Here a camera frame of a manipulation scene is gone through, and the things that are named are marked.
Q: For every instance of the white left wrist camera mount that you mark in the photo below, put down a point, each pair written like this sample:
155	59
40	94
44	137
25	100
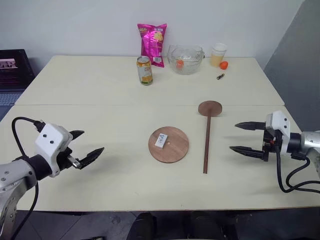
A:
50	140

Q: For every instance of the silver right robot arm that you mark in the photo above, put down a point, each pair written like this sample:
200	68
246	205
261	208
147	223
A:
308	143

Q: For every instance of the grey partition panel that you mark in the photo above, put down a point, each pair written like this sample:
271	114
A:
297	62

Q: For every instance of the round wooden base disc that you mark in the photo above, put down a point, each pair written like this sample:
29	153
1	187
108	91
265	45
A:
175	150

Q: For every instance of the dark rounded shape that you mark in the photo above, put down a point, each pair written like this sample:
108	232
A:
142	226

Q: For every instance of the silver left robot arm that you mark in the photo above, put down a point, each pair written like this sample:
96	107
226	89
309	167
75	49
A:
15	175

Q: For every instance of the pink chips bag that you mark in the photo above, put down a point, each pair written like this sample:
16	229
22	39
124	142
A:
152	42

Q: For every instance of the black laptop computer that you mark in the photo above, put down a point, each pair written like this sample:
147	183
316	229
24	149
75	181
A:
12	72

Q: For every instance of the small orange item in bowl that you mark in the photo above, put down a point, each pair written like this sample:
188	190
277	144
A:
179	64

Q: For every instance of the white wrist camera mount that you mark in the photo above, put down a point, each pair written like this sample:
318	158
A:
50	140
280	122

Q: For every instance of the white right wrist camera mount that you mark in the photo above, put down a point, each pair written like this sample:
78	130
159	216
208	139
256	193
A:
280	122

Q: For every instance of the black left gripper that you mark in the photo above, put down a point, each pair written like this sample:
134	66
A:
65	161

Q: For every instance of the long wooden spoon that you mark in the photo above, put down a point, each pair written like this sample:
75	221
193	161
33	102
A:
207	140

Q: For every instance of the plastic cup with yellow liquid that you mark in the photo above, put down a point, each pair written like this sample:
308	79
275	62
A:
217	57

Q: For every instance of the orange drink can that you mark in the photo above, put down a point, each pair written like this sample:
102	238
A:
144	72

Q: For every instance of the small white packet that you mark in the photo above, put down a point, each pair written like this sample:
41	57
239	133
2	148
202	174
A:
161	141

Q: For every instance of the small orange cap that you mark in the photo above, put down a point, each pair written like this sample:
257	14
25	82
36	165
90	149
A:
224	65

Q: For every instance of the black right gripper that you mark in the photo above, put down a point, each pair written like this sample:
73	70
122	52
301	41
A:
270	143

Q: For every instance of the clear glass bowl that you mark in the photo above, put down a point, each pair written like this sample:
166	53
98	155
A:
186	65

